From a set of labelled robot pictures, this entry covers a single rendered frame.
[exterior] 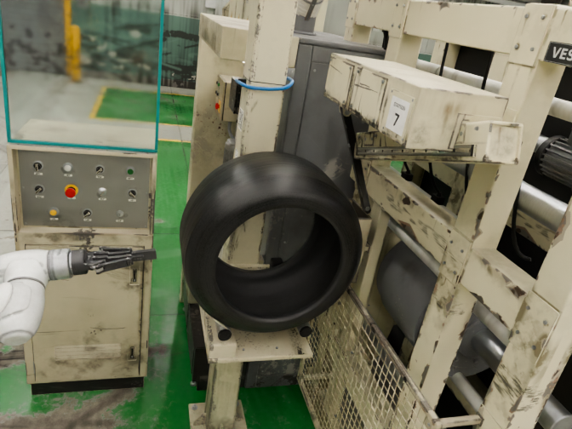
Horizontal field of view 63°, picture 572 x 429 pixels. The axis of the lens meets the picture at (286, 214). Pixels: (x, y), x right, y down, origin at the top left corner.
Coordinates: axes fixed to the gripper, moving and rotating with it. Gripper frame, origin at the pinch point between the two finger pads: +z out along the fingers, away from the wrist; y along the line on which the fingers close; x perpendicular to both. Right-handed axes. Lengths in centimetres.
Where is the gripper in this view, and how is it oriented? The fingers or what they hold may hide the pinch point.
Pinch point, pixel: (144, 254)
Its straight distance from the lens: 150.2
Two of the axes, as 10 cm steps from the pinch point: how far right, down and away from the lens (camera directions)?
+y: -2.5, -4.3, 8.7
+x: -0.2, 9.0, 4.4
